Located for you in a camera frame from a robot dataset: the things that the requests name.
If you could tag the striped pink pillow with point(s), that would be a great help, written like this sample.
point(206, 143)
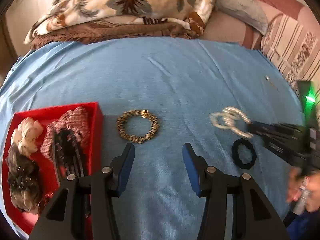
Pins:
point(294, 51)

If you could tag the red white checkered scrunchie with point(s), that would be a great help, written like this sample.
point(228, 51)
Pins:
point(73, 120)

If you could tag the blue bed sheet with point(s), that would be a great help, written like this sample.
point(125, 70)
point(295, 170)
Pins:
point(182, 82)

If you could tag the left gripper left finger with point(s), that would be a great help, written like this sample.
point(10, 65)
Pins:
point(121, 167)

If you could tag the white spotted scrunchie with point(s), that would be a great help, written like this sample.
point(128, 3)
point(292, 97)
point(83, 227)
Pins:
point(25, 135)

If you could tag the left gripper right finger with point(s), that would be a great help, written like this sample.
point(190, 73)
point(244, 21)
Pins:
point(196, 167)

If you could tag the small silver earring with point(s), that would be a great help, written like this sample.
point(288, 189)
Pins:
point(271, 83)

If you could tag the brown fringed blanket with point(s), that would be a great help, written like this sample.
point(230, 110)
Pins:
point(94, 32)

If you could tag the floral leaf print blanket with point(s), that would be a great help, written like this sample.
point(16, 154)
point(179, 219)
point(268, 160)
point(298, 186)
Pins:
point(190, 14)

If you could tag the red sequin hair bow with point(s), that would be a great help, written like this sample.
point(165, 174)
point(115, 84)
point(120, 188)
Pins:
point(44, 201)

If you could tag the grey black scrunchie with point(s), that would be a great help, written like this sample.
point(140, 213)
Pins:
point(23, 181)

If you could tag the grey pillow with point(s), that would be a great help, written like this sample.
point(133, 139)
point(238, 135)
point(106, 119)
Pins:
point(248, 11)

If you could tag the red jewelry tray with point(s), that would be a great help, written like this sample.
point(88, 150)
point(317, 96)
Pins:
point(52, 167)

